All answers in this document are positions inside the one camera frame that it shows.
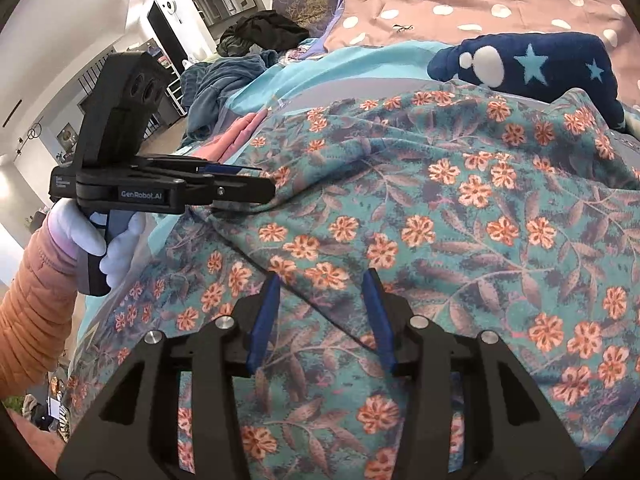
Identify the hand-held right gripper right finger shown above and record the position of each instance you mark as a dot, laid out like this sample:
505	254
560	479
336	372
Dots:
377	321

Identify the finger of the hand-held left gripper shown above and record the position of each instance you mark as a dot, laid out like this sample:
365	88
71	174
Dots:
225	167
230	191

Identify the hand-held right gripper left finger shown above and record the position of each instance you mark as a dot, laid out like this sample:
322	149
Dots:
265	321

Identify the teal floral shirt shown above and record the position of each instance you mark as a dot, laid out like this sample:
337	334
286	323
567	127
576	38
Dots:
450	200

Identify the person's left forearm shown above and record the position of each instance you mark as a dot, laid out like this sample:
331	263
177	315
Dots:
35	310

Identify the black clothes pile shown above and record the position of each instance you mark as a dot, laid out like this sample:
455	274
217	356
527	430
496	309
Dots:
270	27

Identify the person's left hand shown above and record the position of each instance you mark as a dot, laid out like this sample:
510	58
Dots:
75	230

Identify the pink cloth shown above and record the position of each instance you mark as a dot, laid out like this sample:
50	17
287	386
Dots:
235	137

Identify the white rack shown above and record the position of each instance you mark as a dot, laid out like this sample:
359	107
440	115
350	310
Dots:
174	87

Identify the teal fleece blanket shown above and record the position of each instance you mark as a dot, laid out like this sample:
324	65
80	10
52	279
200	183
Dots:
220	85

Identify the purple patterned cloth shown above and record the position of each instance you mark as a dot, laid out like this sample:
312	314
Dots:
305	5

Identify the navy star blanket roll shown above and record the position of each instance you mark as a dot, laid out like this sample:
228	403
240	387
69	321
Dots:
550	62

